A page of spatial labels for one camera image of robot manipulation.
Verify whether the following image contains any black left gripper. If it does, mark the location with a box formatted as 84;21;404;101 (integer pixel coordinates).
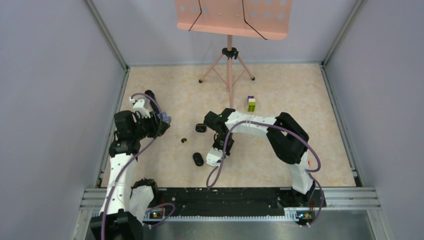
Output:
132;110;170;140

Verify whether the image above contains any black earbud charging case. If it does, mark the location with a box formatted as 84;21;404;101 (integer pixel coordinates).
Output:
195;123;207;133

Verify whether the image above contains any grey blue oval case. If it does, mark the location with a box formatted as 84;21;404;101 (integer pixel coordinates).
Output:
157;112;172;125

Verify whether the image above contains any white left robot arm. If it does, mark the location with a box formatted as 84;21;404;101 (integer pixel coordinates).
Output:
89;110;171;240

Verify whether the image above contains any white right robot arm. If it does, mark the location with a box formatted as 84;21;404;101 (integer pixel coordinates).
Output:
203;108;314;206

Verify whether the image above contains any purple white green toy block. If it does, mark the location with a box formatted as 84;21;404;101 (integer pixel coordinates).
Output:
247;95;256;113

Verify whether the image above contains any pink music stand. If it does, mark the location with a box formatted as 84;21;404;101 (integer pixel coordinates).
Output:
174;0;293;107

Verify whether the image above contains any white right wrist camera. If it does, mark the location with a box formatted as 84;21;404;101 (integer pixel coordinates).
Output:
205;148;226;167

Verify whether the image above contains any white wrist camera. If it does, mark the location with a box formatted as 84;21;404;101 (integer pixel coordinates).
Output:
129;97;151;119
205;148;226;167

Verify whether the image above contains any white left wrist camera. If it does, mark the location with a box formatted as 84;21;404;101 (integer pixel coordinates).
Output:
129;97;151;119

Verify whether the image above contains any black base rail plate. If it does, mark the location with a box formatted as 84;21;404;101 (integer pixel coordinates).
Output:
150;187;311;217

